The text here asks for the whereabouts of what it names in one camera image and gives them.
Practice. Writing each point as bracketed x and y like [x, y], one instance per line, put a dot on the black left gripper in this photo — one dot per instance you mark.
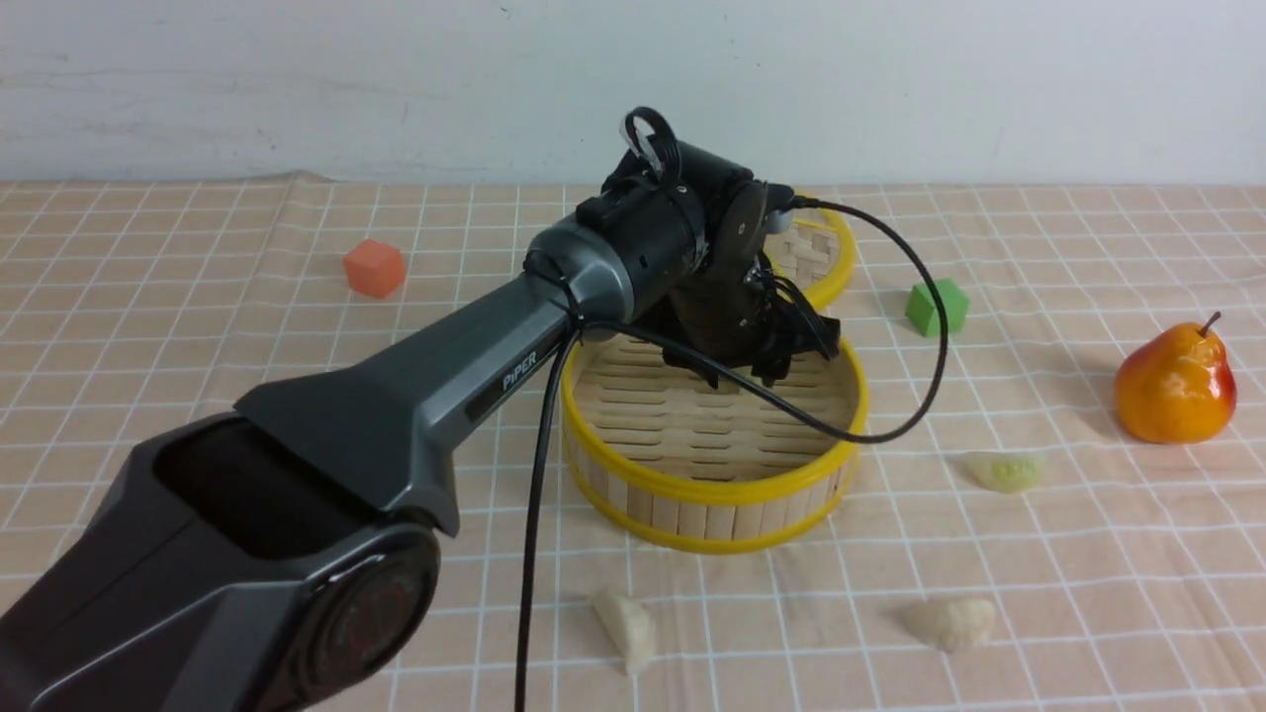
[725, 312]

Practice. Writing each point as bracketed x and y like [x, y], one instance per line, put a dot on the pale green dumpling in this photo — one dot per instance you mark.
[1006, 472]

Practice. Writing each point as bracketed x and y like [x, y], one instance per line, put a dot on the white dumpling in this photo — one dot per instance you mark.
[951, 625]
[630, 628]

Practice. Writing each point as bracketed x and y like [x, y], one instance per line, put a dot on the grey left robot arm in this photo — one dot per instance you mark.
[266, 558]

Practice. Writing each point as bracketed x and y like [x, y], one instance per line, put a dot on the bamboo steamer lid yellow rim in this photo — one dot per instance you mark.
[817, 252]

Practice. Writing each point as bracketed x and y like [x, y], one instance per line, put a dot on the bamboo steamer tray yellow rim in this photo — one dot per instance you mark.
[707, 470]

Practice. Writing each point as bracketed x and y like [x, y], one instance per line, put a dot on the green foam cube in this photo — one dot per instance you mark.
[922, 312]

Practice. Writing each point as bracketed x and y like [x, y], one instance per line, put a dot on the beige checkered tablecloth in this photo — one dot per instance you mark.
[1130, 579]

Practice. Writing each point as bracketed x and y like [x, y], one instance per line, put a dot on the orange foam cube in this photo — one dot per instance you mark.
[374, 269]

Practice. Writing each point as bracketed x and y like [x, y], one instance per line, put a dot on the orange toy pear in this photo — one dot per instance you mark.
[1177, 388]

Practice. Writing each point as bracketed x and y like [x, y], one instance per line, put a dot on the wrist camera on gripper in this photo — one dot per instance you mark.
[779, 205]

